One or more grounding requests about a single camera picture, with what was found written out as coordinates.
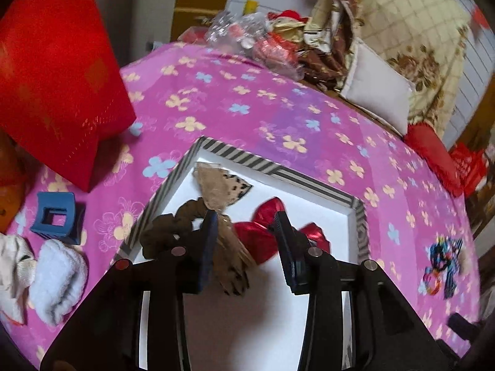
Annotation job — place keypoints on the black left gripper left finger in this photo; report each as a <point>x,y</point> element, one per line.
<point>133,319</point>

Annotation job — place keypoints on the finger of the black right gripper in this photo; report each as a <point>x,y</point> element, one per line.
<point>464,329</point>

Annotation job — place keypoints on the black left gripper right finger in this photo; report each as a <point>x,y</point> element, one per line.
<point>353,309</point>

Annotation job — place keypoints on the blue striped strap watch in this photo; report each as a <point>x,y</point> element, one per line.
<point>444,266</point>

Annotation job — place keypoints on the brown fabric scrunchie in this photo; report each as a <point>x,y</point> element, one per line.
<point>169,231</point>

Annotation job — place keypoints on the tan organza leopard bow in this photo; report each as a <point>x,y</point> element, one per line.
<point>224,223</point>

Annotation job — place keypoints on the red satin bow clip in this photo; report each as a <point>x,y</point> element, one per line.
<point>258,237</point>

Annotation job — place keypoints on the striped white jewelry box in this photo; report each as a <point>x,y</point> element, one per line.
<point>247,318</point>

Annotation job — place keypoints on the white fluffy sock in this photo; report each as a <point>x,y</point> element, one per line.
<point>59,282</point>

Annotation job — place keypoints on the pink floral bedsheet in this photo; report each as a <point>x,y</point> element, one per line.
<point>183,92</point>

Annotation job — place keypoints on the blue plastic hair claw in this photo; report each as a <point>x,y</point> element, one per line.
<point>59,217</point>

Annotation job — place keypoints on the cream work glove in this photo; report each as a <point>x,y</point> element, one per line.
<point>17,272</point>

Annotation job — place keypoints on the red shopping bag right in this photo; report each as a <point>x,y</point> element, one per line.
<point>472,167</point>

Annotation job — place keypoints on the red ruffled cushion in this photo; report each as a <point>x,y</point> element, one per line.
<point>422,138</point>

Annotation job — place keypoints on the red gift bag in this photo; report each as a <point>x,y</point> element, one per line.
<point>61,89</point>

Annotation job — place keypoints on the white small pillow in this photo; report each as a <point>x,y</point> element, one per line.
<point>373,85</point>

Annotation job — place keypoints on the brown patterned blanket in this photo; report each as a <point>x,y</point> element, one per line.
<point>328,38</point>

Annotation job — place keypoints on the beige floral quilt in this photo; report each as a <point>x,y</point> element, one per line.
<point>425,42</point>

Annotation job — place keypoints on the clear plastic snack bag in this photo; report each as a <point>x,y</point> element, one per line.
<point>247,36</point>

